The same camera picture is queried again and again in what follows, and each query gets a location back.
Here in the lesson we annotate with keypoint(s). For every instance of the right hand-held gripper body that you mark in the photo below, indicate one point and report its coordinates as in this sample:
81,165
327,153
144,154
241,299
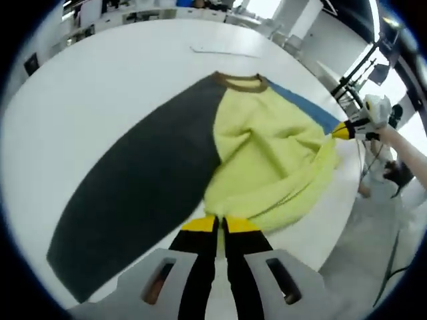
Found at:
377,110

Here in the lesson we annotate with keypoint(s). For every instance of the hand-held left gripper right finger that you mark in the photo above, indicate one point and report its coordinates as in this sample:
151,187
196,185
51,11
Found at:
253,266

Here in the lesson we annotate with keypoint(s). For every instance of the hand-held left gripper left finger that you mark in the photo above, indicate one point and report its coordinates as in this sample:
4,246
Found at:
187,266

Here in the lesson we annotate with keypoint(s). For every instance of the yellow blue grey garment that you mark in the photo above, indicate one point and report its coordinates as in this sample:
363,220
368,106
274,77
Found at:
267,133

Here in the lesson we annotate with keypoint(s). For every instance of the black monitor stand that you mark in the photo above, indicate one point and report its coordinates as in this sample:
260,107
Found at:
345,82

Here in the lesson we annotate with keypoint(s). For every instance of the flat white table strip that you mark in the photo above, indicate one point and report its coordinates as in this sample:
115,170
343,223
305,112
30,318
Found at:
230,54

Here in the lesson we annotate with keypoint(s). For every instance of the black waste bin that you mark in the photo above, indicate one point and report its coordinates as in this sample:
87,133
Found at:
31,64

